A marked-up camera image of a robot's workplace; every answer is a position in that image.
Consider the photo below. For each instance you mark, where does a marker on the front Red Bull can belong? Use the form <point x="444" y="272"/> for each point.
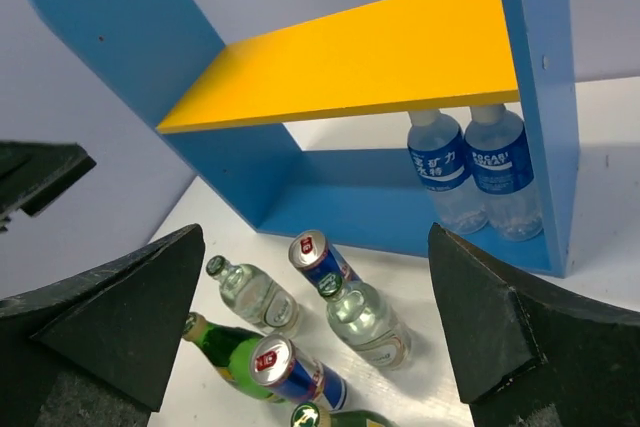
<point x="277" y="364"/>

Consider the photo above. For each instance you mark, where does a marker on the green Perrier bottle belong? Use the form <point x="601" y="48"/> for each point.
<point x="228" y="349"/>
<point x="309" y="414"/>

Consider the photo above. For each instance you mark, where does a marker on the right clear Chang bottle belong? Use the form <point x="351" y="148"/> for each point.
<point x="362" y="319"/>

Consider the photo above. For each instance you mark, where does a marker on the left clear Chang bottle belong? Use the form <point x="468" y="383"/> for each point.
<point x="255" y="297"/>

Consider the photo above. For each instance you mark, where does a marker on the red bull can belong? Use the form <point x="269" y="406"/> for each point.
<point x="315" y="257"/>
<point x="277" y="364"/>

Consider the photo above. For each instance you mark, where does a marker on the rear Red Bull can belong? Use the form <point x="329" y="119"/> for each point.
<point x="315" y="257"/>

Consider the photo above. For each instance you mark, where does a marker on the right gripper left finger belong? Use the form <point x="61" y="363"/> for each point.
<point x="98" y="348"/>

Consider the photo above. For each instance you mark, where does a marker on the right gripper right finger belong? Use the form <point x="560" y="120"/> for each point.
<point x="526" y="352"/>

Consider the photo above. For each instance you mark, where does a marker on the pocari sweat bottle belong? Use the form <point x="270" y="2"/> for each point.
<point x="438" y="152"/>
<point x="501" y="167"/>

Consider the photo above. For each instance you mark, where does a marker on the clear chang bottle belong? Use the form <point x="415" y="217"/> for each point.
<point x="255" y="297"/>
<point x="362" y="319"/>

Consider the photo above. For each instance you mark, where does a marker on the right Pocari Sweat bottle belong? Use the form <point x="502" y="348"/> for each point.
<point x="501" y="167"/>

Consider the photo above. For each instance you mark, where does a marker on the left Pocari Sweat bottle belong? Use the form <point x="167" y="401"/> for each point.
<point x="438" y="152"/>

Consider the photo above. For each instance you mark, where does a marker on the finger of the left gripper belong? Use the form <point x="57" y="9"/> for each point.
<point x="35" y="174"/>

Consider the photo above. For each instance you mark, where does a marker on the blue and yellow shelf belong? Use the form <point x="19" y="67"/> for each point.
<point x="224" y="107"/>

